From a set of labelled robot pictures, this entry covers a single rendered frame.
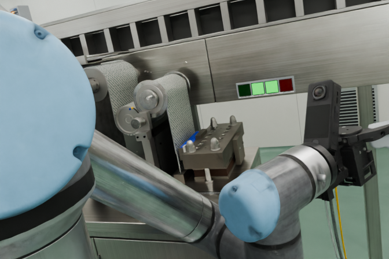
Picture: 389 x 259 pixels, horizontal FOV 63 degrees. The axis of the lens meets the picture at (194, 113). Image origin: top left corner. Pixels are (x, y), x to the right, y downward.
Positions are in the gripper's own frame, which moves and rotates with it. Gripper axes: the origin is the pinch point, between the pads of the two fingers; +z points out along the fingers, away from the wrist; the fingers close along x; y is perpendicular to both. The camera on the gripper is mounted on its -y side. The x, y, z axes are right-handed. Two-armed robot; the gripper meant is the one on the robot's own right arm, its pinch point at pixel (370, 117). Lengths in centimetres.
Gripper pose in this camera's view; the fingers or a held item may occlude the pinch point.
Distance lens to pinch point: 65.9
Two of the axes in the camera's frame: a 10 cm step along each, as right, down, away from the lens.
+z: 7.8, -2.6, 5.7
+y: 2.6, 9.6, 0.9
